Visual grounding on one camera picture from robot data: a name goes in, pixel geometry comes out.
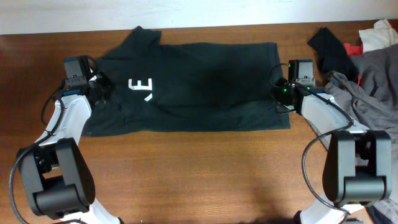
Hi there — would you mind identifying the white garment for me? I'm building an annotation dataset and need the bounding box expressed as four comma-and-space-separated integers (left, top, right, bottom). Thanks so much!
358, 19, 397, 53

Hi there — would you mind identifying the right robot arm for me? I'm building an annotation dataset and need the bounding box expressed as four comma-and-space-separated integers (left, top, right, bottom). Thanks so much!
272, 80, 392, 223

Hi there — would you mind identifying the black garment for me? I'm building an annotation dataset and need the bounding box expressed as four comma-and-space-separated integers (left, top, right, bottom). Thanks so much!
307, 27, 359, 83

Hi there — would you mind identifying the grey garment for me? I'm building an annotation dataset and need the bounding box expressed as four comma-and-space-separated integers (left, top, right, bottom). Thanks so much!
310, 42, 398, 215

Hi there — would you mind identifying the red garment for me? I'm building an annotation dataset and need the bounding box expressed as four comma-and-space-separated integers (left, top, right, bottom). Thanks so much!
338, 43, 363, 85

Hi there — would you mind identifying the black Nike t-shirt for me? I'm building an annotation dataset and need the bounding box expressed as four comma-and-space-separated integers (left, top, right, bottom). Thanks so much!
83, 27, 290, 137

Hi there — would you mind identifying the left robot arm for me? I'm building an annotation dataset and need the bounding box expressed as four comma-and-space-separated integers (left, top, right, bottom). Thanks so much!
9, 75, 122, 223

